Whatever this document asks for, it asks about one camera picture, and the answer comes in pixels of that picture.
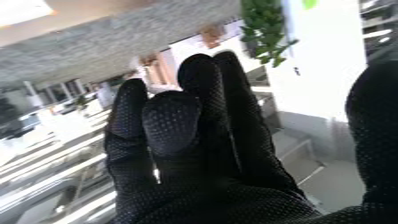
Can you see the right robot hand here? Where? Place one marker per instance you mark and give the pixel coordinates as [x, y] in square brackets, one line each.
[201, 166]

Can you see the green plant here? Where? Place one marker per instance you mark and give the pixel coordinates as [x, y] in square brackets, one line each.
[263, 30]

